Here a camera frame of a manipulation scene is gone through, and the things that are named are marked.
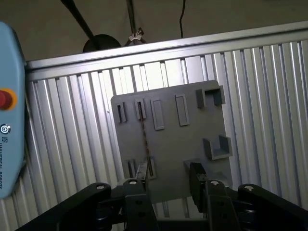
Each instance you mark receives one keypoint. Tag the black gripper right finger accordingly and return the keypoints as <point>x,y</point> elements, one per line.
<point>219,207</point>

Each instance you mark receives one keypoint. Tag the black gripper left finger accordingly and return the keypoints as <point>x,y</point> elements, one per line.
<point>137,207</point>

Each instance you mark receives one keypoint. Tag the grey parts rack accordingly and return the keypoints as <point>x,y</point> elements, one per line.
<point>173,144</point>

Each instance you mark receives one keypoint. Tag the pale blue teach pendant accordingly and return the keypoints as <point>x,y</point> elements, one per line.
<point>12,144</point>

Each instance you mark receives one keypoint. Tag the black floor stand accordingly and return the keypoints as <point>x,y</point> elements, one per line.
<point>103,43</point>

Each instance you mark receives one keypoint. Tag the metal rod with clamp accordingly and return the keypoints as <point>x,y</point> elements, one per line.
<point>132,19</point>

